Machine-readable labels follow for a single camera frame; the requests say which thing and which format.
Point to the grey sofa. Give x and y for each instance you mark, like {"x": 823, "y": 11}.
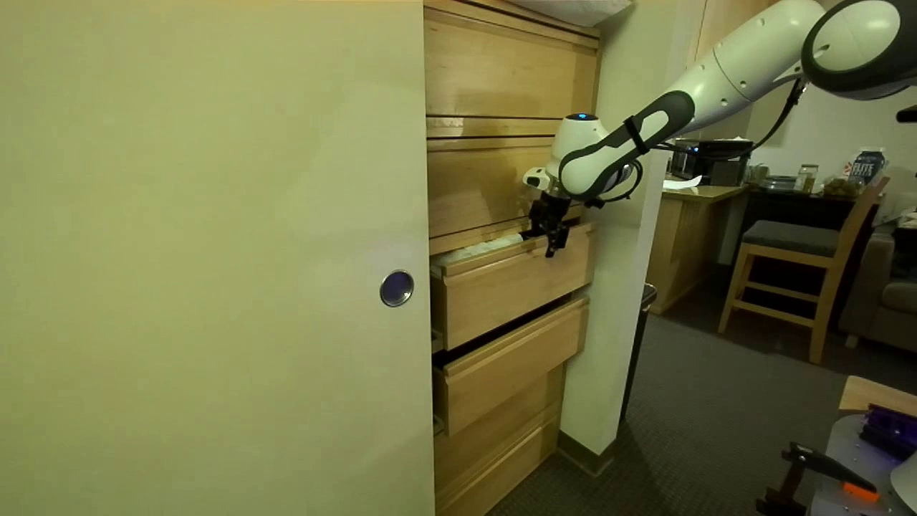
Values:
{"x": 893, "y": 305}

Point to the black clamp stand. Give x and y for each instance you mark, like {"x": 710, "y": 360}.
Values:
{"x": 813, "y": 462}

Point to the light wooden board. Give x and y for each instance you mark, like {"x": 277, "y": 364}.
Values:
{"x": 877, "y": 393}

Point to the black coffee machine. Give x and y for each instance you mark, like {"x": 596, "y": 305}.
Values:
{"x": 717, "y": 162}

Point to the light wooden desk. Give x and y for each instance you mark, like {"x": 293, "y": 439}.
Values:
{"x": 682, "y": 238}

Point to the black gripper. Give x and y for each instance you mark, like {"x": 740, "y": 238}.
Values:
{"x": 555, "y": 214}

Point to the small black fixture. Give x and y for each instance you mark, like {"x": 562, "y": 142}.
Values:
{"x": 907, "y": 113}

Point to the wooden drawer cabinet frame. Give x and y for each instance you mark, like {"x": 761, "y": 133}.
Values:
{"x": 506, "y": 126}

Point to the tall wooden drawer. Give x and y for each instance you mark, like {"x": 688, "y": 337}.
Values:
{"x": 506, "y": 66}

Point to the wooden drawer slightly ajar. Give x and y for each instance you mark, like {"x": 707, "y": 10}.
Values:
{"x": 510, "y": 368}

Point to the white rounded object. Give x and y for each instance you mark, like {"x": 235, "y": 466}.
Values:
{"x": 907, "y": 489}

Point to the small glass jar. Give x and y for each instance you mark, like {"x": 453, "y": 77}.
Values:
{"x": 810, "y": 179}

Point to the white papers on desk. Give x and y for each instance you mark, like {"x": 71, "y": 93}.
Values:
{"x": 682, "y": 183}

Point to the wooden chair grey cushion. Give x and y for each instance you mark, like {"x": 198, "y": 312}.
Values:
{"x": 791, "y": 237}

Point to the lowest wooden drawer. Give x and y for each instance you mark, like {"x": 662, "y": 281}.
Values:
{"x": 496, "y": 447}

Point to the wooden drawer with grooved lip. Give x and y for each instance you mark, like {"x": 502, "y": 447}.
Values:
{"x": 478, "y": 181}

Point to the purple block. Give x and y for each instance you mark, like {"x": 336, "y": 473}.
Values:
{"x": 893, "y": 431}

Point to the wooden drawer holding clothes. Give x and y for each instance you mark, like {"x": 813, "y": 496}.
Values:
{"x": 506, "y": 290}

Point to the small orange tool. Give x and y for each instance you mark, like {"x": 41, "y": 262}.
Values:
{"x": 860, "y": 490}

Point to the round recessed door pull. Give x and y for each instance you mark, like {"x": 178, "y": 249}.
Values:
{"x": 396, "y": 290}

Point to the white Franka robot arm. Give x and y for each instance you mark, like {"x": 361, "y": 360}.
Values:
{"x": 747, "y": 59}

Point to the round grey stool top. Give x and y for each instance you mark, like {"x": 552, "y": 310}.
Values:
{"x": 854, "y": 447}

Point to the cream sliding closet door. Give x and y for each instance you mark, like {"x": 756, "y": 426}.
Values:
{"x": 191, "y": 238}

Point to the white folded clothes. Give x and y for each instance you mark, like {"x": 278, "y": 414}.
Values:
{"x": 482, "y": 249}

